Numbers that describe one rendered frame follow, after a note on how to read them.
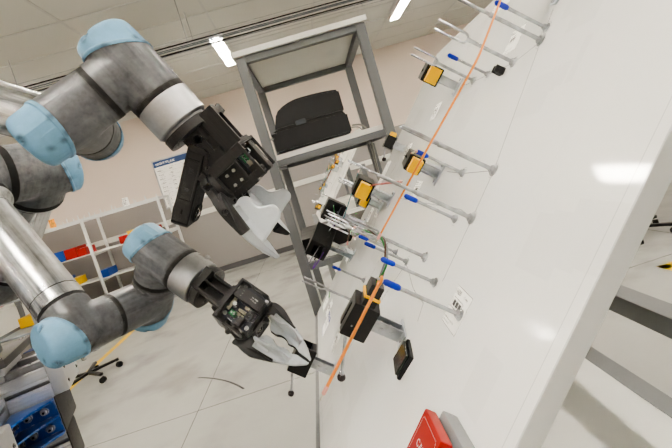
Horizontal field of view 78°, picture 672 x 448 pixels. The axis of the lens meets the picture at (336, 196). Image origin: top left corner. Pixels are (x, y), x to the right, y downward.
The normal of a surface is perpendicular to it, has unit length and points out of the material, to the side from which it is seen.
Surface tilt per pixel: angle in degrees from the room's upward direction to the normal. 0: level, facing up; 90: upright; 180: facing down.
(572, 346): 90
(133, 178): 90
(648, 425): 0
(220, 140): 100
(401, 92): 90
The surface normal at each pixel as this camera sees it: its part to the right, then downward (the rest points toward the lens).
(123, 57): 0.30, -0.03
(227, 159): -0.05, 0.28
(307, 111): 0.08, 0.05
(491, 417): -0.91, -0.41
